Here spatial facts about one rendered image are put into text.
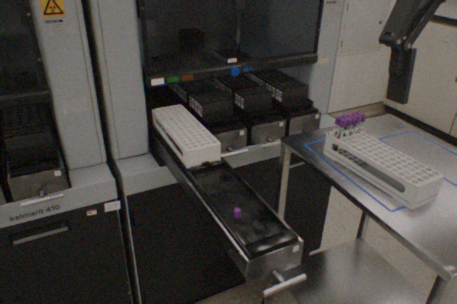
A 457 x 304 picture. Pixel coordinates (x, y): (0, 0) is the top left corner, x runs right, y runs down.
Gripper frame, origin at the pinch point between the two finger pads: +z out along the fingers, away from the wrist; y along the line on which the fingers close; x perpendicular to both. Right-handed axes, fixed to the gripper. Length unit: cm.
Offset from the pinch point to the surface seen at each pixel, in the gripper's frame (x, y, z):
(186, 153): 52, -19, 28
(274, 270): 17.3, -14.1, 41.7
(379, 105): 199, 206, 104
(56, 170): 67, -51, 32
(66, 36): 74, -40, 0
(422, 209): 13.2, 22.7, 36.5
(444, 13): 156, 210, 25
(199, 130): 62, -12, 27
